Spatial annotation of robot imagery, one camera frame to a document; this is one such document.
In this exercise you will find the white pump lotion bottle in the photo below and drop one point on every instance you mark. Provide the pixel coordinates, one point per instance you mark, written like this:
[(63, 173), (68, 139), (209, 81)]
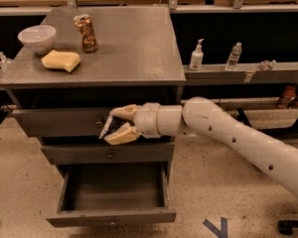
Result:
[(197, 56)]

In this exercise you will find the black chair caster base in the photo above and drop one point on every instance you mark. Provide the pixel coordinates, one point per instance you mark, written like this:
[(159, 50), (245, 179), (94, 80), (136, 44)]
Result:
[(285, 227)]

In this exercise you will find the yellow sponge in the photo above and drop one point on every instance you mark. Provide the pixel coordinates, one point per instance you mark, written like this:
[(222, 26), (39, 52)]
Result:
[(66, 61)]

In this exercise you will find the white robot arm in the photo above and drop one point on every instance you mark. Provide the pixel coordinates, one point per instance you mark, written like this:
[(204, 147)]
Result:
[(200, 116)]

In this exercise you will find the grey top drawer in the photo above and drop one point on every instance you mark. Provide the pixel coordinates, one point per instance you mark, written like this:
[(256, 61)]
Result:
[(64, 122)]

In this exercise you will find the white ceramic bowl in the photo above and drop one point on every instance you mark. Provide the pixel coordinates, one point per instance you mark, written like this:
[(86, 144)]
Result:
[(39, 39)]

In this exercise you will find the crumpled clear plastic wrapper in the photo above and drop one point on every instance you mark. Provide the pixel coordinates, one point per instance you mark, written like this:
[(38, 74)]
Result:
[(268, 65)]

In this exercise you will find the clear plastic water bottle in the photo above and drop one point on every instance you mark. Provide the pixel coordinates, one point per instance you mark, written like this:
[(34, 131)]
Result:
[(233, 57)]

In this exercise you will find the grey middle drawer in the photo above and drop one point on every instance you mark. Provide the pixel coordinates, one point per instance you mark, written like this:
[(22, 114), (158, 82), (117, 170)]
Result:
[(103, 153)]

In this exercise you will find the orange crushed drink can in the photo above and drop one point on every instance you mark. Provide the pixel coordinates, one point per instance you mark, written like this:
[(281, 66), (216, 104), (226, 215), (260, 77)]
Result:
[(84, 25)]

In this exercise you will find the orange bottle under shelf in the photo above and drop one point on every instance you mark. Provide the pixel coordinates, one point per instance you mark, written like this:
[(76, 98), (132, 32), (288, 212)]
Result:
[(285, 97)]

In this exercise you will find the black metal stand leg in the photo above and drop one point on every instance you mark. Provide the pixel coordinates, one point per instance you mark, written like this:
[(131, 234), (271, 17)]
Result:
[(278, 123)]

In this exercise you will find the open grey bottom drawer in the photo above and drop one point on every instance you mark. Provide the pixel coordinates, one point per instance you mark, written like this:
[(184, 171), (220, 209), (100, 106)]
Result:
[(109, 194)]

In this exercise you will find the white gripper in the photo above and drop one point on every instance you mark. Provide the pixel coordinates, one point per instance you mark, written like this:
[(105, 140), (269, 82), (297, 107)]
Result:
[(146, 120)]

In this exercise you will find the clear sanitizer pump bottle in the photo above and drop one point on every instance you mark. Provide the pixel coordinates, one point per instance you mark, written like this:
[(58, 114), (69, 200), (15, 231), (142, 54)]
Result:
[(4, 61)]

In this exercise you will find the grey wooden drawer cabinet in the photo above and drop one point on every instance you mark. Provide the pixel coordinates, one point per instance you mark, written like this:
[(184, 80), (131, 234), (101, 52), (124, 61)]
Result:
[(137, 61)]

